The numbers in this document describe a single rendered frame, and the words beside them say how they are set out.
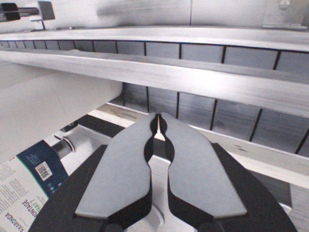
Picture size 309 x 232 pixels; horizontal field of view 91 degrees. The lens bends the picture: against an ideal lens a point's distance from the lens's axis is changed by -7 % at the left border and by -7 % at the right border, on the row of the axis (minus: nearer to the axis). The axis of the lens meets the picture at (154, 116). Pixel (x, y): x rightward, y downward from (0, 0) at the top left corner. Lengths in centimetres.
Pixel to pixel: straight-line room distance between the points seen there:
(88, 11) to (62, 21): 8
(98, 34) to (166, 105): 12
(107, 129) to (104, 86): 14
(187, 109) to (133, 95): 7
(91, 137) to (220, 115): 24
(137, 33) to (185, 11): 6
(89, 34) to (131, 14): 6
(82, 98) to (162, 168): 15
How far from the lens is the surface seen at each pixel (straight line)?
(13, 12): 26
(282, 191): 25
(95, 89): 18
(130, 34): 19
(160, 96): 18
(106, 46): 21
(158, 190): 30
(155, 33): 17
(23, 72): 20
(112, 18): 27
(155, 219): 36
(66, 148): 42
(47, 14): 27
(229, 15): 20
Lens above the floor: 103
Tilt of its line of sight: 47 degrees down
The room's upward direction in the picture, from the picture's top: 132 degrees counter-clockwise
